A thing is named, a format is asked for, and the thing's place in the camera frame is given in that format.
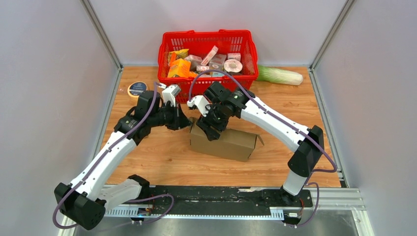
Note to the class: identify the yellow snack bag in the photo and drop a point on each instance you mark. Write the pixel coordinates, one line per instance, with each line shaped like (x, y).
(175, 55)

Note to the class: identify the green napa cabbage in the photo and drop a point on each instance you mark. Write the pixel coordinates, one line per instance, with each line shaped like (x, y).
(279, 76)

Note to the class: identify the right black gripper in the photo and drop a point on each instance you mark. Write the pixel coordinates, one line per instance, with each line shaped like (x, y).
(207, 120)

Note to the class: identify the orange snack box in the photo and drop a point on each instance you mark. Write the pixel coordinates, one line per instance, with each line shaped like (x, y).
(179, 68)

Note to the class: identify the beige carton box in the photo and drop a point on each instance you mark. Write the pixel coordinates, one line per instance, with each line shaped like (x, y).
(217, 61)

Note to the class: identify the large cardboard sheet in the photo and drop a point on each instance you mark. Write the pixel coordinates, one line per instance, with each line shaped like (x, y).
(232, 145)

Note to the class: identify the pink white long box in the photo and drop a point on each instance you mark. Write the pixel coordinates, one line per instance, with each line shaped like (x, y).
(209, 56)

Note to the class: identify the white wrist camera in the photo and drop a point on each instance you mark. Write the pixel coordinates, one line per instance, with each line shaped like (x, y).
(200, 103)
(169, 94)

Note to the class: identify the small pink box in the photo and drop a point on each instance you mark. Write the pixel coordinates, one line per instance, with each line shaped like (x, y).
(235, 56)

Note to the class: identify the yellow tape roll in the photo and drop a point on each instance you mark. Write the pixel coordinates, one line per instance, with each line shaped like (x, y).
(136, 89)

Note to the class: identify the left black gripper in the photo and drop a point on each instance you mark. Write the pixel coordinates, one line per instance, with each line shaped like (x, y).
(180, 120)

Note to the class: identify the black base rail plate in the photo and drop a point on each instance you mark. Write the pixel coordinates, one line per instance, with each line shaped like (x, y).
(220, 201)

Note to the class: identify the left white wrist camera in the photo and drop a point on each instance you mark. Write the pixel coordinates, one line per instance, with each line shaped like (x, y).
(169, 94)

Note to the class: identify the red plastic shopping basket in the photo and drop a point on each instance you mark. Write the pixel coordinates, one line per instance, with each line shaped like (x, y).
(199, 44)

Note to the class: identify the grey white box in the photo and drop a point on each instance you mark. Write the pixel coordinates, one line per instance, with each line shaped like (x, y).
(194, 61)

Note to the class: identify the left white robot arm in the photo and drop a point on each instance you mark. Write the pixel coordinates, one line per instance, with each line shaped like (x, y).
(84, 200)

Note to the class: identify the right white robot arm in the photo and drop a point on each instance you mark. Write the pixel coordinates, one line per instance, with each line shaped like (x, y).
(307, 144)

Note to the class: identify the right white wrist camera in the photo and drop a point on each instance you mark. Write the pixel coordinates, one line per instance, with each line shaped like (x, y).
(200, 103)

